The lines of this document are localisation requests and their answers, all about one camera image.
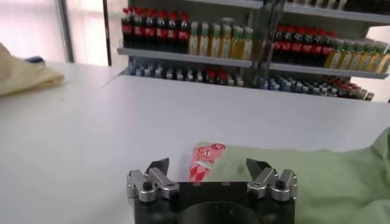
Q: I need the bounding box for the blue white handheld device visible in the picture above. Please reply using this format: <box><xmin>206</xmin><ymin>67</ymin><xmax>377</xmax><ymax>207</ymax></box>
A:
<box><xmin>26</xmin><ymin>56</ymin><xmax>46</xmax><ymax>66</ymax></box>

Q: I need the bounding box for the black slanted pole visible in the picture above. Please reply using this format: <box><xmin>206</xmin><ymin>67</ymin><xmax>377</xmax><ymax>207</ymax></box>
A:
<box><xmin>102</xmin><ymin>0</ymin><xmax>113</xmax><ymax>66</ymax></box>

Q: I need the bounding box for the green polo shirt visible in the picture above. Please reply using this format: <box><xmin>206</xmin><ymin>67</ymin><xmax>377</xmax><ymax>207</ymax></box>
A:
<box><xmin>188</xmin><ymin>127</ymin><xmax>390</xmax><ymax>224</ymax></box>

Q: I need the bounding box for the pale yellow garment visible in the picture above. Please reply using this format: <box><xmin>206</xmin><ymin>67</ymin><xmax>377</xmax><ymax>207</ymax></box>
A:
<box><xmin>0</xmin><ymin>42</ymin><xmax>66</xmax><ymax>97</ymax></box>

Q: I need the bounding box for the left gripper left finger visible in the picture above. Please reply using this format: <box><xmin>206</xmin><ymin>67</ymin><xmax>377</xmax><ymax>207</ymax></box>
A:
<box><xmin>126</xmin><ymin>157</ymin><xmax>181</xmax><ymax>204</ymax></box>

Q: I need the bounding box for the grey window frame bar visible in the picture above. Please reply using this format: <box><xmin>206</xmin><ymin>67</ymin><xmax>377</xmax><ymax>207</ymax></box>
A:
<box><xmin>56</xmin><ymin>0</ymin><xmax>75</xmax><ymax>63</ymax></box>

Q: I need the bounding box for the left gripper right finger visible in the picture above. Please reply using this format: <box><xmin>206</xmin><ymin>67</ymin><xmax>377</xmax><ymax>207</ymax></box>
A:
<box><xmin>246</xmin><ymin>158</ymin><xmax>298</xmax><ymax>202</ymax></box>

